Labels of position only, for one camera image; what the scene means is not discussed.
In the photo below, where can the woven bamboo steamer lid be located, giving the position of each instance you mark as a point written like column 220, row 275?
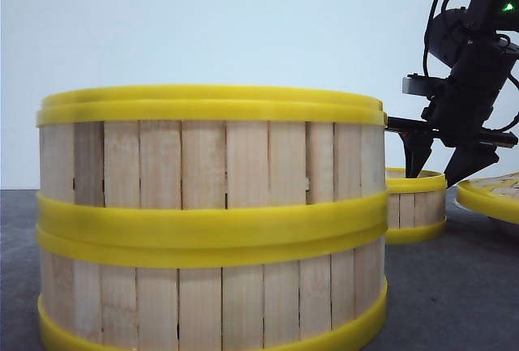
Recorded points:
column 495, row 197

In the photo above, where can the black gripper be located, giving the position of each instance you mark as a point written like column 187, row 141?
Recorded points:
column 469, row 70

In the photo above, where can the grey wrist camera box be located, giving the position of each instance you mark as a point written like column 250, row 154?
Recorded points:
column 417, row 85

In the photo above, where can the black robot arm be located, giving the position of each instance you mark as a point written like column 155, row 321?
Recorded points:
column 476, row 16

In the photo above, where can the white plate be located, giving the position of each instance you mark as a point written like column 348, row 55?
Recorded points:
column 501, row 224

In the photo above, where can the bamboo steamer basket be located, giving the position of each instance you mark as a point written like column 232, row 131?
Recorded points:
column 334, row 301
column 416, row 206
column 210, row 167

